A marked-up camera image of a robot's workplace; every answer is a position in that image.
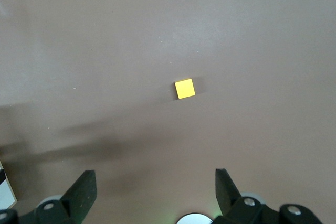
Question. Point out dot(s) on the yellow wooden cube block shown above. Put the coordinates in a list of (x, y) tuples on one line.
[(185, 89)]

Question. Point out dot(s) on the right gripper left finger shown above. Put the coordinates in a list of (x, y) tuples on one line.
[(78, 197)]

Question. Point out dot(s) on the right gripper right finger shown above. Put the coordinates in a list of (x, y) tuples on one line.
[(227, 197)]

